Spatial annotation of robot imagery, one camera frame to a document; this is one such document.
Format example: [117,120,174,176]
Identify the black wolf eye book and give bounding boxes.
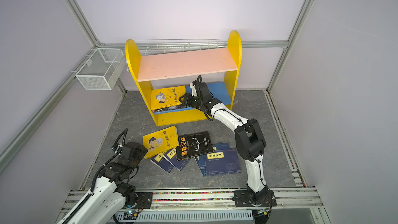
[152,105,187,115]

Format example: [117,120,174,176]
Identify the yellow cartoon boy book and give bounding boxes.
[143,125,178,159]

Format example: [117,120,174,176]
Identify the black yellow title book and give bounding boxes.
[176,131,213,161]

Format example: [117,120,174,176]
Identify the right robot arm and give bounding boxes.
[179,76,276,208]

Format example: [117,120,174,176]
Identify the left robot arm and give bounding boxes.
[59,142,153,224]

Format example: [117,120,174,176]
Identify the yellow bookshelf pink blue shelves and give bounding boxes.
[125,31,243,126]

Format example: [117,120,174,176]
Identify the navy book far left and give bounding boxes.
[150,154,174,173]

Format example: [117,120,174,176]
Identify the navy book under right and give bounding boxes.
[195,143,230,177]

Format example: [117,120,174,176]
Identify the navy book large right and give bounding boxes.
[205,148,241,176]

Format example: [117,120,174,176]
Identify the white mesh box basket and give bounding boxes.
[75,48,125,91]

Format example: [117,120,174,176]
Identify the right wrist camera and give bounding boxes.
[190,80,198,97]

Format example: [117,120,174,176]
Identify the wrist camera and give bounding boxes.
[190,80,198,97]
[112,143,123,153]

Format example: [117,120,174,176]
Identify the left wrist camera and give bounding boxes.
[112,143,123,153]

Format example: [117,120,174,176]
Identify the white wire rack basket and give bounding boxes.
[135,39,225,56]

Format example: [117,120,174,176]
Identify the white vented cable duct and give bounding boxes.
[117,210,254,224]

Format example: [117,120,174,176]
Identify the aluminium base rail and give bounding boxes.
[60,187,324,213]

